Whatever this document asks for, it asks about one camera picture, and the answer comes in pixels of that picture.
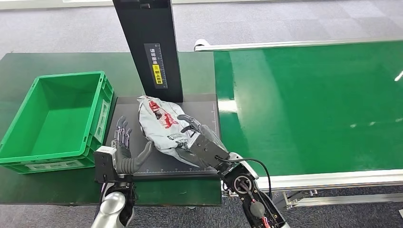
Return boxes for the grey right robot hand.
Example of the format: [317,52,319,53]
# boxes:
[175,114,229,168]

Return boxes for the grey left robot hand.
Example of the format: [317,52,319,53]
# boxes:
[114,115,154,175]

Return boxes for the grey poly mailer package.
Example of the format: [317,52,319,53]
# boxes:
[137,95,227,167]

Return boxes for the green conveyor belt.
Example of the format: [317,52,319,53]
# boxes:
[213,40,403,178]

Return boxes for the green plastic crate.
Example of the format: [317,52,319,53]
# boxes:
[0,71,114,175]

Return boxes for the ruler label with yellow sticker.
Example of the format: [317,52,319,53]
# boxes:
[144,43,168,89]

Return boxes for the black scanner column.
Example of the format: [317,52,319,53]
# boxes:
[112,0,184,103]

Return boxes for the dark green table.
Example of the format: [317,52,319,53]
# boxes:
[0,52,222,207]

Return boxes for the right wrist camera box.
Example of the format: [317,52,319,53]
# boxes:
[188,133,230,169]

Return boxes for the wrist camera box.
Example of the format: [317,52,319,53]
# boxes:
[188,133,230,169]
[94,145,118,184]

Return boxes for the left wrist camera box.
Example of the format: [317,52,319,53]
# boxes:
[94,145,118,184]

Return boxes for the black scanner base plate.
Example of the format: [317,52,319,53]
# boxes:
[94,93,225,183]

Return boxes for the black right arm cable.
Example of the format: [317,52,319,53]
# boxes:
[215,155,273,200]

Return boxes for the silver conveyor frame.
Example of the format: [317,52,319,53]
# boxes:
[193,38,403,209]

